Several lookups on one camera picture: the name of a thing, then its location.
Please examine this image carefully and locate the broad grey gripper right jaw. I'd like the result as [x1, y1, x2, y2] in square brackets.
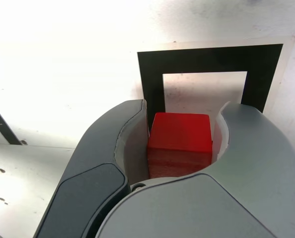
[95, 101, 295, 238]

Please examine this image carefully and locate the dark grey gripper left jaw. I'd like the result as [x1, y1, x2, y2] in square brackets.
[34, 99, 151, 238]

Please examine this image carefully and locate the red cube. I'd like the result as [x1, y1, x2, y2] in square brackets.
[147, 112, 214, 179]

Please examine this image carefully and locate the black tape square outline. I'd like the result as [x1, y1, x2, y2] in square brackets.
[137, 44, 284, 136]

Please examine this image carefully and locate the black tape strip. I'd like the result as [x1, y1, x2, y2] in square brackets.
[0, 98, 23, 145]

